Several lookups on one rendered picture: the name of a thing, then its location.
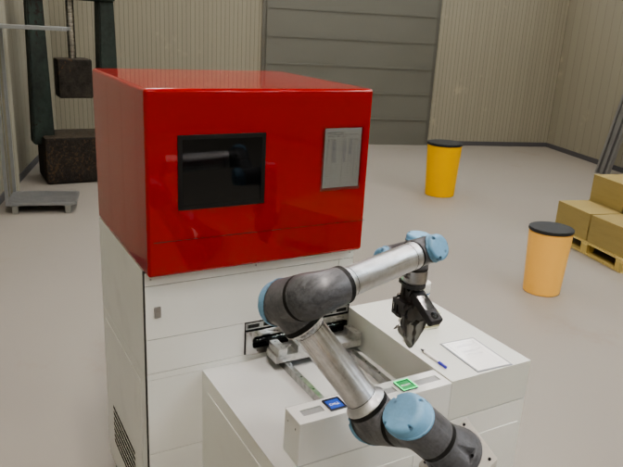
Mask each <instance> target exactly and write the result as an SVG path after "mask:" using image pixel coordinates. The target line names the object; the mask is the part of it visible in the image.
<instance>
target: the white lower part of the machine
mask: <svg viewBox="0 0 623 467"><path fill-rule="evenodd" d="M103 311H104V331H105V350H106V368H107V388H108V425H109V444H110V451H111V453H112V456H113V458H114V461H115V462H116V465H117V467H202V372H203V371H202V370H200V371H195V372H188V373H183V374H178V375H174V376H170V377H165V378H160V379H157V380H152V381H147V380H146V378H145V376H144V375H143V373H142V371H141V370H140V368H139V366H138V364H137V363H136V361H135V359H134V357H133V355H132V353H131V352H130V350H129V348H128V347H127V346H126V344H125V342H124V340H123V339H122V337H121V334H120V333H119V331H118V329H117V327H116V326H115V324H114V322H113V321H112V320H111V318H110V316H109V315H108V312H107V310H106V309H105V307H104V305H103Z"/></svg>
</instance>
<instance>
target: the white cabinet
mask: <svg viewBox="0 0 623 467"><path fill-rule="evenodd" d="M523 404H524V398H519V399H515V400H512V401H509V402H506V403H503V404H500V405H497V406H494V407H490V408H487V409H484V410H480V411H476V412H473V413H470V414H467V415H464V416H461V417H458V418H455V419H451V420H449V421H450V422H451V423H454V424H457V425H459V424H460V423H461V422H462V421H463V420H464V419H465V418H467V420H468V421H469V422H470V423H471V424H472V425H473V427H474V428H475V429H476V431H477V432H478V434H479V435H480V436H481V438H482V439H483V440H484V442H485V443H486V444H487V446H488V447H489V449H490V450H491V451H492V453H493V454H494V455H495V457H496V458H497V465H496V467H513V462H514V456H515V447H516V441H517V436H518V430H519V425H520V420H521V414H522V409H523ZM421 460H422V458H421V457H420V456H418V455H417V454H416V453H415V452H413V451H412V450H410V449H408V448H394V447H385V446H369V447H366V448H360V449H357V450H354V451H351V452H348V453H345V454H342V455H338V456H335V457H333V458H330V459H327V460H323V461H318V462H315V463H312V464H309V465H306V466H303V467H419V462H420V461H421ZM202 467H273V466H272V464H271V463H270V462H269V460H268V459H267V458H266V456H265V455H264V453H263V452H262V451H261V449H260V448H259V446H258V445H257V444H256V442H255V441H254V440H253V438H252V437H251V436H250V434H249V433H248V431H247V430H246V428H245V427H244V426H243V424H242V423H241V422H240V421H239V420H238V419H237V417H236V416H235V414H234V413H233V412H232V410H231V409H230V408H229V406H228V405H227V404H226V402H225V401H224V399H223V398H222V396H221V395H220V394H219V392H218V391H217V390H216V388H215V387H214V386H213V384H212V383H211V382H210V380H209V379H208V377H207V376H206V374H205V373H204V372H202Z"/></svg>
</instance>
